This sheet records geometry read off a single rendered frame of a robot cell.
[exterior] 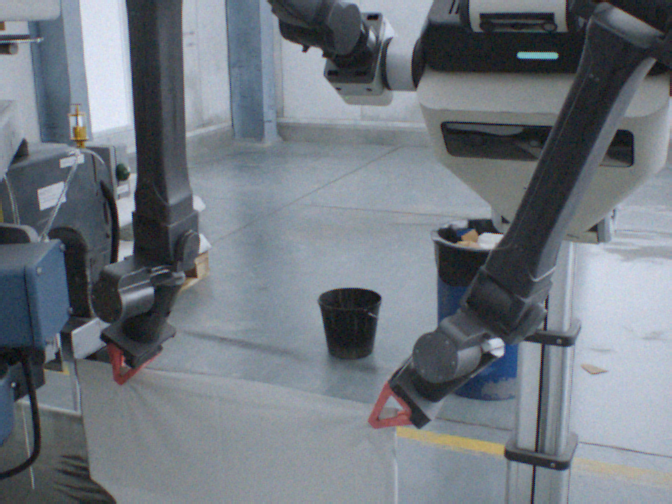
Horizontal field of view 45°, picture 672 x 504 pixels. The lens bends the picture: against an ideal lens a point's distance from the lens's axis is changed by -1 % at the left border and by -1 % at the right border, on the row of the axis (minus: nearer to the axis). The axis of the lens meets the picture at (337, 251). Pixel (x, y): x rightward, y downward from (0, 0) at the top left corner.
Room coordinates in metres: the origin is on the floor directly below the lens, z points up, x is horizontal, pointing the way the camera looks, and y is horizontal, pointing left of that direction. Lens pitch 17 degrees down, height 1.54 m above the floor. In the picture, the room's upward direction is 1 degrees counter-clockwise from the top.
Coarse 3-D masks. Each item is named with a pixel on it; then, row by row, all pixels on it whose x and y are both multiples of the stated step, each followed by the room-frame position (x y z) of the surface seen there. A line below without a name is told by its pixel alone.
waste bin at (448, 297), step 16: (448, 224) 3.35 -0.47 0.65; (464, 224) 3.40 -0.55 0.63; (480, 224) 3.42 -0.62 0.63; (432, 240) 3.15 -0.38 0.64; (448, 240) 3.34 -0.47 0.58; (448, 256) 3.06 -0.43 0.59; (464, 256) 3.00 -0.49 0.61; (480, 256) 2.97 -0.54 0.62; (448, 272) 3.07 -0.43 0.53; (464, 272) 3.01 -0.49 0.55; (448, 288) 3.08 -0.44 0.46; (464, 288) 3.02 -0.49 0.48; (448, 304) 3.08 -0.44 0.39; (512, 352) 3.00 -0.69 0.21; (496, 368) 2.99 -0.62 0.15; (512, 368) 3.01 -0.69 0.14; (464, 384) 3.03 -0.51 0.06; (480, 384) 3.00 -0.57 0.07; (496, 384) 3.00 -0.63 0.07; (512, 384) 3.01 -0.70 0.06; (496, 400) 3.00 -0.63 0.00
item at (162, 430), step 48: (96, 384) 1.10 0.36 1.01; (144, 384) 1.07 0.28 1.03; (192, 384) 1.03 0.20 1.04; (240, 384) 1.03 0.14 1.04; (96, 432) 1.11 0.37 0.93; (144, 432) 1.07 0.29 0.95; (192, 432) 1.03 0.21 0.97; (240, 432) 1.00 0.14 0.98; (288, 432) 0.98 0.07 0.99; (336, 432) 0.96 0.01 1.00; (384, 432) 0.94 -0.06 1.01; (96, 480) 1.11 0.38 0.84; (144, 480) 1.08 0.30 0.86; (192, 480) 1.03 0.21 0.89; (240, 480) 1.00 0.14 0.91; (288, 480) 0.98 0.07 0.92; (336, 480) 0.96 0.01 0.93; (384, 480) 0.94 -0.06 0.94
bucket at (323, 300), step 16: (336, 288) 3.67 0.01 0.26; (352, 288) 3.67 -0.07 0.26; (320, 304) 3.47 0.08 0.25; (336, 304) 3.65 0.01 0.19; (352, 304) 3.66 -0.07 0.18; (368, 304) 3.63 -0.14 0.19; (336, 320) 3.42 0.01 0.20; (352, 320) 3.40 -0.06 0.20; (368, 320) 3.43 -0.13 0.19; (336, 336) 3.43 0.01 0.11; (352, 336) 3.41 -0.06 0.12; (368, 336) 3.44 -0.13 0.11; (336, 352) 3.45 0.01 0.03; (352, 352) 3.42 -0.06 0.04; (368, 352) 3.46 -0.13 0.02
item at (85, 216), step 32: (32, 160) 1.14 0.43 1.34; (96, 160) 1.26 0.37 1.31; (0, 192) 1.07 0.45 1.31; (32, 192) 1.13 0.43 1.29; (96, 192) 1.26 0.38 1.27; (32, 224) 1.12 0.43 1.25; (64, 224) 1.18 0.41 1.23; (96, 224) 1.25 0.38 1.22; (64, 256) 1.24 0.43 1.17; (96, 256) 1.25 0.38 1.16
